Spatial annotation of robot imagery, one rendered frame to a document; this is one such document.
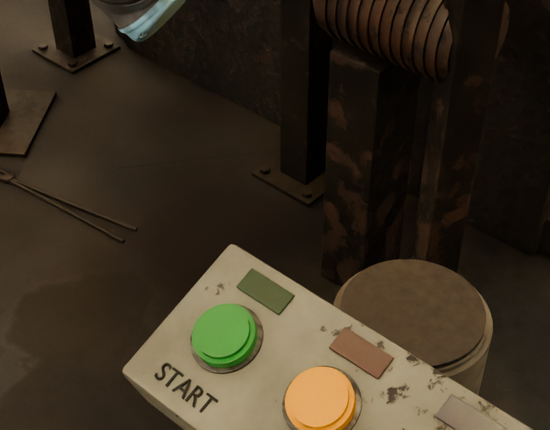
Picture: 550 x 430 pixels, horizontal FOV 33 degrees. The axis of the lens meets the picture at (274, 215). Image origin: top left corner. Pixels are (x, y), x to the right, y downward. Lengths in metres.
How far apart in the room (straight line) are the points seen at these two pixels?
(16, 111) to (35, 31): 0.31
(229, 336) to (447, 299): 0.21
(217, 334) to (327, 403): 0.08
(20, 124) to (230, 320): 1.28
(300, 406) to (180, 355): 0.09
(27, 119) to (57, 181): 0.19
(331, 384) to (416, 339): 0.16
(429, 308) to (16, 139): 1.19
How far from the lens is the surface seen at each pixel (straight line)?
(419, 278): 0.73
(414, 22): 1.09
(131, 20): 0.90
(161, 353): 0.58
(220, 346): 0.56
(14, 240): 1.57
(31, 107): 1.85
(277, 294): 0.58
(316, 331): 0.56
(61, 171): 1.69
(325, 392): 0.53
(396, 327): 0.69
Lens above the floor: 1.03
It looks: 42 degrees down
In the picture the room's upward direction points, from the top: straight up
